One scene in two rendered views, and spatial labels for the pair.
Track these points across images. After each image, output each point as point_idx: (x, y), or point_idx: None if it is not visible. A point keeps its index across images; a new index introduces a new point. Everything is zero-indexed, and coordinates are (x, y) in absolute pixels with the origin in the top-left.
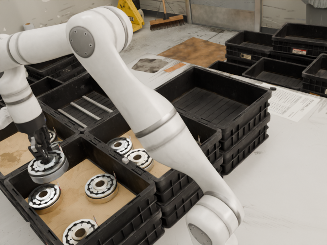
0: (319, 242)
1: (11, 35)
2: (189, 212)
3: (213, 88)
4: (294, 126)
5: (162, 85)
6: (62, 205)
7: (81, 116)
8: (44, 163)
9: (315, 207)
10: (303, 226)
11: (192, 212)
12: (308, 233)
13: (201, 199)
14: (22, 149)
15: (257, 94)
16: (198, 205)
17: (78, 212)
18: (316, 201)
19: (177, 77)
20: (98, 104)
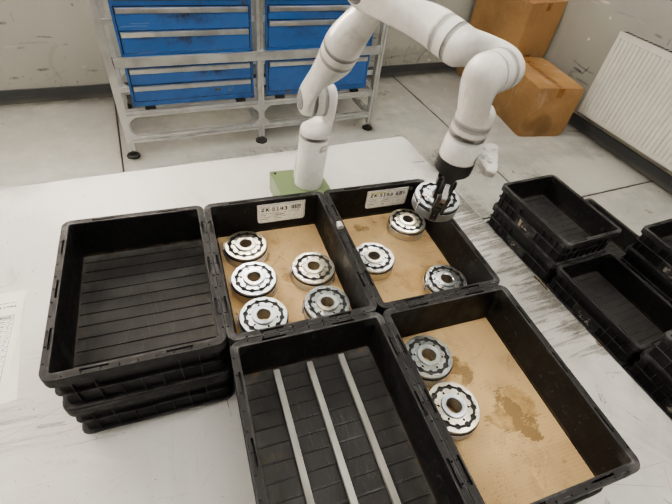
0: (209, 189)
1: (466, 22)
2: (335, 93)
3: (70, 345)
4: (42, 286)
5: (173, 348)
6: (423, 273)
7: (360, 471)
8: None
9: (176, 205)
10: (204, 201)
11: (334, 88)
12: (208, 196)
13: (322, 92)
14: (495, 425)
15: (71, 249)
16: (328, 89)
17: (405, 255)
18: (168, 208)
19: (120, 359)
20: (307, 484)
